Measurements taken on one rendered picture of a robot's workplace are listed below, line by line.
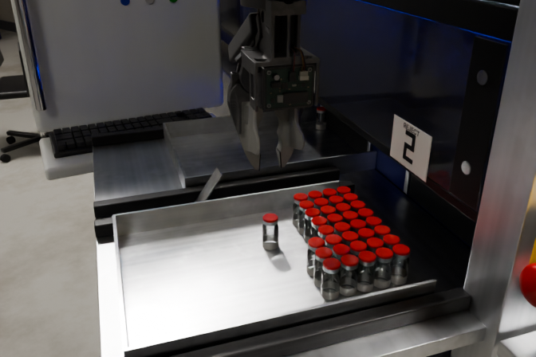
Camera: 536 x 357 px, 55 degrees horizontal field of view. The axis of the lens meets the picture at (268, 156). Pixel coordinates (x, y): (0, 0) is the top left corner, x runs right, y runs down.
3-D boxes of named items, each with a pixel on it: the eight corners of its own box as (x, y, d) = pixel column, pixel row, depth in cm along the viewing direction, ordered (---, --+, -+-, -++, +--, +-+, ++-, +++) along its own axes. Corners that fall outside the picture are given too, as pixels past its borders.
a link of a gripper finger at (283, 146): (292, 183, 60) (285, 110, 56) (277, 162, 66) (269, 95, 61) (317, 177, 61) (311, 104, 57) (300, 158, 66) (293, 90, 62)
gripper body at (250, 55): (252, 118, 54) (250, -1, 49) (234, 94, 61) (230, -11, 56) (320, 111, 56) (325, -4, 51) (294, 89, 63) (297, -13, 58)
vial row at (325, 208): (317, 216, 76) (319, 189, 74) (376, 291, 61) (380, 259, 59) (304, 218, 76) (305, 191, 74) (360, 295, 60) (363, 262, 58)
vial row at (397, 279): (345, 211, 78) (347, 184, 76) (410, 284, 62) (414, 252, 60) (332, 213, 77) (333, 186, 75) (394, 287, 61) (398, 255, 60)
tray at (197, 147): (317, 120, 114) (318, 105, 113) (375, 169, 92) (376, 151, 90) (163, 139, 105) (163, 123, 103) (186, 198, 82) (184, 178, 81)
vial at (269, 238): (275, 240, 71) (275, 213, 69) (280, 249, 69) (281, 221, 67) (260, 243, 70) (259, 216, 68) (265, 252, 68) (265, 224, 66)
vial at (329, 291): (334, 287, 61) (336, 255, 60) (342, 299, 60) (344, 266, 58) (317, 291, 61) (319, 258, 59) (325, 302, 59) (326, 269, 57)
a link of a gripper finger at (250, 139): (243, 187, 59) (251, 111, 55) (232, 166, 64) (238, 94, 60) (269, 186, 60) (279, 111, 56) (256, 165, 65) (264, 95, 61)
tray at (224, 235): (336, 200, 81) (337, 180, 80) (431, 305, 59) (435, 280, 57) (115, 236, 72) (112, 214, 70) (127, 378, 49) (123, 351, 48)
